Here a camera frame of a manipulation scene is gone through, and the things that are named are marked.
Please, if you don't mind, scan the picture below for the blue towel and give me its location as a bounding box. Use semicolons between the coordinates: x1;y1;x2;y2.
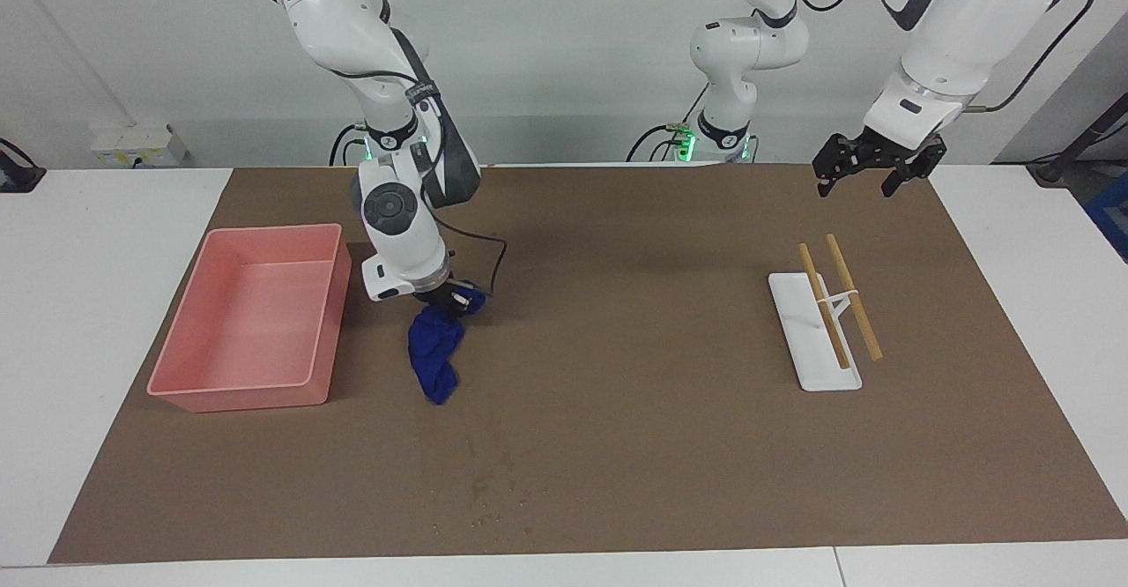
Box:
406;283;487;406

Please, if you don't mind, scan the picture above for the spilled water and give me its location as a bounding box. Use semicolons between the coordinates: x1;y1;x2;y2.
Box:
423;393;540;537

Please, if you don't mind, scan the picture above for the wooden rack rod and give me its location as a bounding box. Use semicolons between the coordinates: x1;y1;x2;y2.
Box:
798;242;852;371
825;234;884;362

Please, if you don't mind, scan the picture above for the white rack with wooden rods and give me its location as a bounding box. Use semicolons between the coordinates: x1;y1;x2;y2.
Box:
768;271;864;393

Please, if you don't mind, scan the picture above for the black stand with pole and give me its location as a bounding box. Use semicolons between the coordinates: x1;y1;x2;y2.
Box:
1026;98;1128;188

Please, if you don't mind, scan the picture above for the pink plastic bin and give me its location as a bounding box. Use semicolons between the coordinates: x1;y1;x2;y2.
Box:
146;223;353;414

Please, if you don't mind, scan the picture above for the brown table mat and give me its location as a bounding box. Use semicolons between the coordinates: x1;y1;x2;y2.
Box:
48;162;1128;565

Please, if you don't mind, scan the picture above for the blue crate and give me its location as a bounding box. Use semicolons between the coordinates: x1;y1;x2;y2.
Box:
1085;173;1128;264

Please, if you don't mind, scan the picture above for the white power strip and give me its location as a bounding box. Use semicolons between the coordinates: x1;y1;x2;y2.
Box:
90;123;191;170

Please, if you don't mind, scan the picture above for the black floor stand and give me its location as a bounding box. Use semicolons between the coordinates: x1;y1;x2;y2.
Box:
0;137;47;194

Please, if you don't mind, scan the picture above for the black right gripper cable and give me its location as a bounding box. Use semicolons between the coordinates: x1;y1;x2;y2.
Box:
435;217;509;299

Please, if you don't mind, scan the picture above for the black left base cable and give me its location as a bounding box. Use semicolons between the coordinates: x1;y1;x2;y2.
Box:
626;123;699;164

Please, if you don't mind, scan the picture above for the black base cable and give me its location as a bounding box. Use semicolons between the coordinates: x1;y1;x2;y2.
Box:
329;123;366;167
626;123;699;164

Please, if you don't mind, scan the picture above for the black right base cable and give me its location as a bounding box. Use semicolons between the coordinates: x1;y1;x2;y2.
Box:
329;123;366;167

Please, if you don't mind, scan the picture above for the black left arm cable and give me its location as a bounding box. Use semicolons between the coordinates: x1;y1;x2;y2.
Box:
968;0;1099;115

